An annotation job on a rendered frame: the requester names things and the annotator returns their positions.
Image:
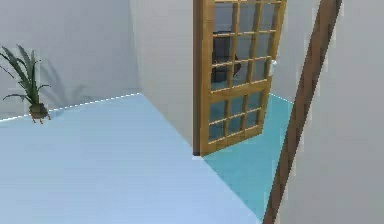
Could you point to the dark brown door frame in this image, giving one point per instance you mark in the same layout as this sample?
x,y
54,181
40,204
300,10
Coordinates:
x,y
307,100

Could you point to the wooden glass-paned room door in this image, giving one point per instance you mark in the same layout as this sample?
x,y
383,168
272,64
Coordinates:
x,y
238,89

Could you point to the green houseplant in brown pot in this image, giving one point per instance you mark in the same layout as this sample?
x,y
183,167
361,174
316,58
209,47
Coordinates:
x,y
29,84

